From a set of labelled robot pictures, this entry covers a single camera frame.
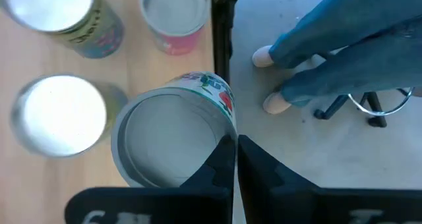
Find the black metal table frame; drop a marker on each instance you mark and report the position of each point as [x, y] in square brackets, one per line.
[224, 26]

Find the person's foot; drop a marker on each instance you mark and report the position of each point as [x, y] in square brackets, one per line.
[275, 103]
[262, 56]

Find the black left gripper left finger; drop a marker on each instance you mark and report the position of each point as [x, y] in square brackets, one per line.
[165, 204]

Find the person's leg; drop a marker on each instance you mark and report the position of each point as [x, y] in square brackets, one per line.
[346, 19]
[362, 69]

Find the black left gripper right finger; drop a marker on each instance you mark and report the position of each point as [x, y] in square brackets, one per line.
[296, 204]

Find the pink green chicken soup can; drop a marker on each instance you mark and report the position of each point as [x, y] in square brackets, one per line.
[176, 10]

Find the white vegetable picture can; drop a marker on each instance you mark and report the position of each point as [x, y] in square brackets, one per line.
[165, 135]

